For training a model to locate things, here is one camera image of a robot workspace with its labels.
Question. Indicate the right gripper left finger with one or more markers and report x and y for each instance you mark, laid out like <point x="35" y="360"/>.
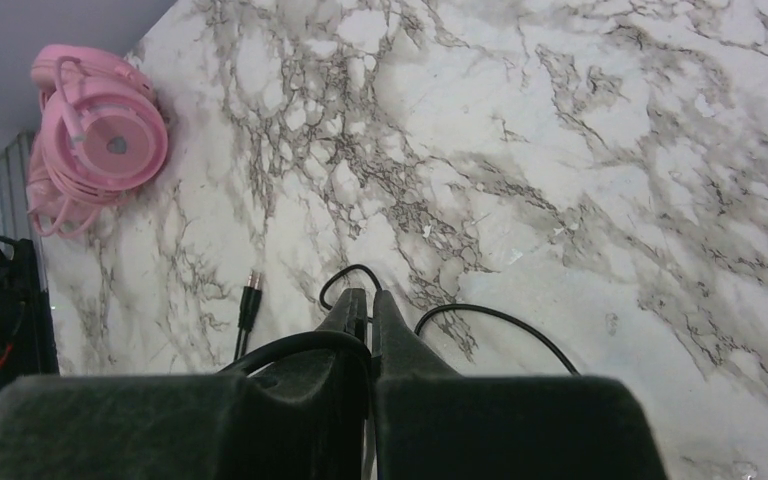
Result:
<point x="301" y="417"/>

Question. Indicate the black blue headphones with cable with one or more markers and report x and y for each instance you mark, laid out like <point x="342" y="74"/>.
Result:
<point x="349" y="336"/>

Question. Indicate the pink headphones with cable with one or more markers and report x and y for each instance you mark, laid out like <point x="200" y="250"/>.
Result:
<point x="101" y="137"/>

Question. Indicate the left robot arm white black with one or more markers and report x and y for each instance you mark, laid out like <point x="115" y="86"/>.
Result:
<point x="27" y="340"/>

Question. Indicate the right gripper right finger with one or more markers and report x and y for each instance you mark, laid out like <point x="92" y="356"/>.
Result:
<point x="434" y="423"/>

